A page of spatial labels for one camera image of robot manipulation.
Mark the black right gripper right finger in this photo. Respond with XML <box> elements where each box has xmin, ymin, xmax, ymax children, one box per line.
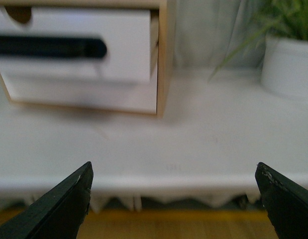
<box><xmin>255</xmin><ymin>162</ymin><xmax>308</xmax><ymax>239</ymax></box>

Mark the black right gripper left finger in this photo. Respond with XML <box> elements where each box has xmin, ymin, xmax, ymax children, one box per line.
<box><xmin>0</xmin><ymin>162</ymin><xmax>94</xmax><ymax>239</ymax></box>

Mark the white drawer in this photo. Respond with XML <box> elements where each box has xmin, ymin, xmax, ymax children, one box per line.
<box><xmin>0</xmin><ymin>6</ymin><xmax>158</xmax><ymax>82</ymax></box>
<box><xmin>0</xmin><ymin>48</ymin><xmax>158</xmax><ymax>115</ymax></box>

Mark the wooden drawer cabinet frame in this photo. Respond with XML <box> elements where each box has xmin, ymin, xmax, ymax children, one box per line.
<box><xmin>0</xmin><ymin>0</ymin><xmax>176</xmax><ymax>116</ymax></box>

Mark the green spider plant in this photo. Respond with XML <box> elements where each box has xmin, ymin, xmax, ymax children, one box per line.
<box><xmin>209</xmin><ymin>0</ymin><xmax>308</xmax><ymax>79</ymax></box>

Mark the black drawer handle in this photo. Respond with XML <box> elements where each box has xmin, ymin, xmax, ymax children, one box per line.
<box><xmin>0</xmin><ymin>35</ymin><xmax>107</xmax><ymax>59</ymax></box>

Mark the grey background curtain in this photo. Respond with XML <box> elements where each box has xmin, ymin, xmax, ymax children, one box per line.
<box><xmin>174</xmin><ymin>0</ymin><xmax>263</xmax><ymax>69</ymax></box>

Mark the white plant pot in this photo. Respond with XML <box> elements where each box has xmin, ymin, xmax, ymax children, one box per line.
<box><xmin>261</xmin><ymin>35</ymin><xmax>308</xmax><ymax>101</ymax></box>

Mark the white tablecloth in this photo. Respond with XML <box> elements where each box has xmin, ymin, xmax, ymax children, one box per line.
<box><xmin>0</xmin><ymin>69</ymin><xmax>308</xmax><ymax>211</ymax></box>

